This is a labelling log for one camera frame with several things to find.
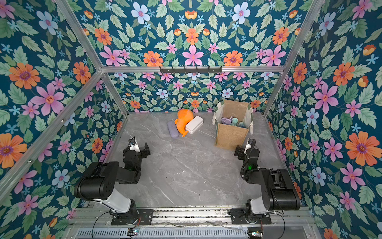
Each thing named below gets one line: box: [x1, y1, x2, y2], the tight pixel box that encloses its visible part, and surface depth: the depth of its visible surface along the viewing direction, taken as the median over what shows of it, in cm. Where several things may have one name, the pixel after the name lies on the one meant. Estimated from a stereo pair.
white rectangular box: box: [185, 115, 204, 135], surface depth 110 cm
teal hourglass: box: [231, 117, 239, 126], surface depth 107 cm
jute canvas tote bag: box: [211, 99, 254, 151], surface depth 95 cm
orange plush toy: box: [174, 108, 194, 137], surface depth 110 cm
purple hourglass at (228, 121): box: [224, 118, 232, 125], surface depth 104 cm
